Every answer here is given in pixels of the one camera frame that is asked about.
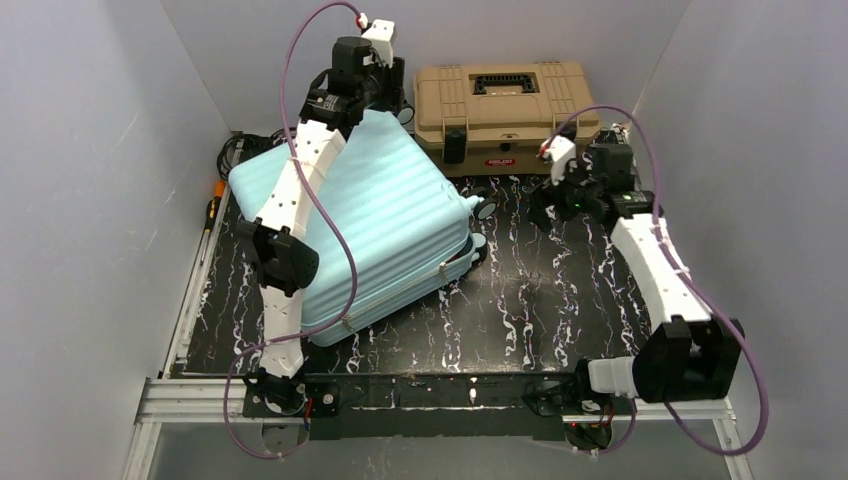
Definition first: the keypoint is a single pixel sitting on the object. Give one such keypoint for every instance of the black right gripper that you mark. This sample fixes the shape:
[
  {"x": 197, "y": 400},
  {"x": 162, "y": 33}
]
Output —
[{"x": 553, "y": 198}]

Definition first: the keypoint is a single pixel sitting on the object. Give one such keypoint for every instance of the light blue suitcase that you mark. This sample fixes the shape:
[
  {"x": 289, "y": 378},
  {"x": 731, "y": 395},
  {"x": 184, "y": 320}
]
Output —
[{"x": 406, "y": 224}]

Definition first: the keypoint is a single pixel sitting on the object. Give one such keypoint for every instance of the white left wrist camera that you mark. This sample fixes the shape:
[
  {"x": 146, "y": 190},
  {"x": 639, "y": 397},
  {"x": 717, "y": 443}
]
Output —
[{"x": 381, "y": 34}]

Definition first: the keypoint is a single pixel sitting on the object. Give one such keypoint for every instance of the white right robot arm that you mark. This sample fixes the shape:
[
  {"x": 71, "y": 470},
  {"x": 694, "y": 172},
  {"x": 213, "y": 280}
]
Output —
[{"x": 691, "y": 354}]

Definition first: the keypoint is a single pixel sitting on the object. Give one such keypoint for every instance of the tan plastic toolbox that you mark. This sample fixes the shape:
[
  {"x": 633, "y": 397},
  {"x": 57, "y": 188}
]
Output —
[{"x": 480, "y": 120}]

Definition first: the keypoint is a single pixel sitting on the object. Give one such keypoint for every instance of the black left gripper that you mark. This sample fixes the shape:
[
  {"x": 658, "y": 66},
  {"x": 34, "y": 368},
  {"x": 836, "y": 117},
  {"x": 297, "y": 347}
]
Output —
[{"x": 398, "y": 89}]

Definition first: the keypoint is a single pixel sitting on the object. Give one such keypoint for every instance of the orange handled screwdriver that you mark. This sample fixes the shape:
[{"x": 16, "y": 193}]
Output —
[{"x": 210, "y": 219}]

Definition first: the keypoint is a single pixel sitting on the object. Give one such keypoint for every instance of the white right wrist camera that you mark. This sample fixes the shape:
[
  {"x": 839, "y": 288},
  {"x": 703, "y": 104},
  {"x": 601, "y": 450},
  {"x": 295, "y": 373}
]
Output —
[{"x": 558, "y": 151}]

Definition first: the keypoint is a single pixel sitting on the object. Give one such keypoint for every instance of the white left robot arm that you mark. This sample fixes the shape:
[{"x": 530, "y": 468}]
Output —
[{"x": 284, "y": 263}]

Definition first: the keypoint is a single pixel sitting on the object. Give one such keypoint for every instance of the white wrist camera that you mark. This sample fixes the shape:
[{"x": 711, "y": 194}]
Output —
[
  {"x": 381, "y": 34},
  {"x": 558, "y": 151}
]

